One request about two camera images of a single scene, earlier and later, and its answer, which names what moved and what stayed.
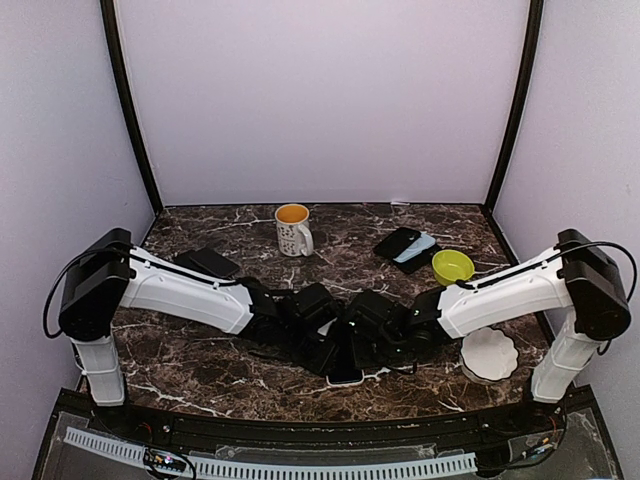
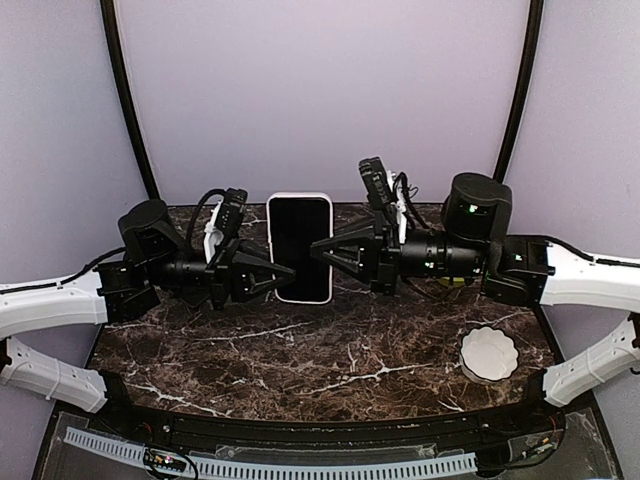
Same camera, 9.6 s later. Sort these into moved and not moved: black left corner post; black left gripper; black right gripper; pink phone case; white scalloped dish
Moved: pink phone case; black left gripper; black right gripper
Not moved: black left corner post; white scalloped dish
